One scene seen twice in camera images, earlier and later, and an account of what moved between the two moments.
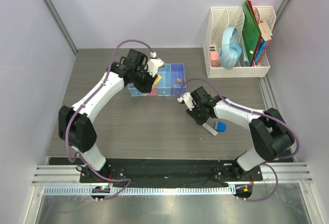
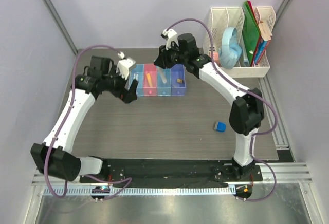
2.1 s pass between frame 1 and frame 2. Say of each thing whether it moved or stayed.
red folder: stayed
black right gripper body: moved
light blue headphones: stayed
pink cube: stayed
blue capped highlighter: moved
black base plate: stayed
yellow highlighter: moved
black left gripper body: moved
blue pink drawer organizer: stayed
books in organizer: stayed
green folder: stayed
